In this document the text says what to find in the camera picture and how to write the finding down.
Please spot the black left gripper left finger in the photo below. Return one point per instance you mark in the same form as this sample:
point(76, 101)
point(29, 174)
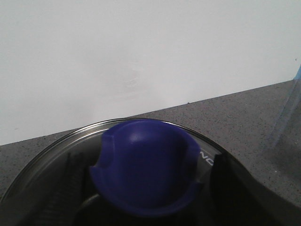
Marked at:
point(52, 201)

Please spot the glass lid with blue knob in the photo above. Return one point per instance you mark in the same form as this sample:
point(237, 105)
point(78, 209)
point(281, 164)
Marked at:
point(137, 173)

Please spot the light blue ribbed cup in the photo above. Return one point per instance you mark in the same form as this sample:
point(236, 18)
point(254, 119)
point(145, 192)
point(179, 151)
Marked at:
point(290, 117)

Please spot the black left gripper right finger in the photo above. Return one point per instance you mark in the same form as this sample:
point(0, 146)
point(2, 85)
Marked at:
point(240, 200)

